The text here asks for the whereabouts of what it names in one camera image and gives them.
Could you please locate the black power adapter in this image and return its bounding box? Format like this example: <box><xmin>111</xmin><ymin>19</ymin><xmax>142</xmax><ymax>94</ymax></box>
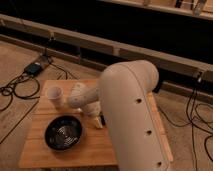
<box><xmin>24</xmin><ymin>63</ymin><xmax>42</xmax><ymax>76</ymax></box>

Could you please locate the black bowl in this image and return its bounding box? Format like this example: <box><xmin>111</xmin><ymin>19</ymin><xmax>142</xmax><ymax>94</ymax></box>
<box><xmin>44</xmin><ymin>115</ymin><xmax>83</xmax><ymax>151</ymax></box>

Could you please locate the black floor cables right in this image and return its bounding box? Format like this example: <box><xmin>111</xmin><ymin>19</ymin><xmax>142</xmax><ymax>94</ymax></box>
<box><xmin>156</xmin><ymin>71</ymin><xmax>213</xmax><ymax>164</ymax></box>

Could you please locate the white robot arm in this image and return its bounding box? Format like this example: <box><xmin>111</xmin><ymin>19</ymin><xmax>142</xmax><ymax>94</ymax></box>
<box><xmin>67</xmin><ymin>60</ymin><xmax>172</xmax><ymax>171</ymax></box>

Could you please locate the white cup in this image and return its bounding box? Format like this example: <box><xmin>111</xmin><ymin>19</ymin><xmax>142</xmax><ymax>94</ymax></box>
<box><xmin>45</xmin><ymin>86</ymin><xmax>64</xmax><ymax>108</ymax></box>

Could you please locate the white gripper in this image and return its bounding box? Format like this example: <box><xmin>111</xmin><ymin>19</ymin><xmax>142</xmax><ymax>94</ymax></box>
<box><xmin>81</xmin><ymin>102</ymin><xmax>103</xmax><ymax>129</ymax></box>

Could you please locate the black eraser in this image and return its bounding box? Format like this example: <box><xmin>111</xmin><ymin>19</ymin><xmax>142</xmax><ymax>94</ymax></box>
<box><xmin>100</xmin><ymin>115</ymin><xmax>106</xmax><ymax>126</ymax></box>

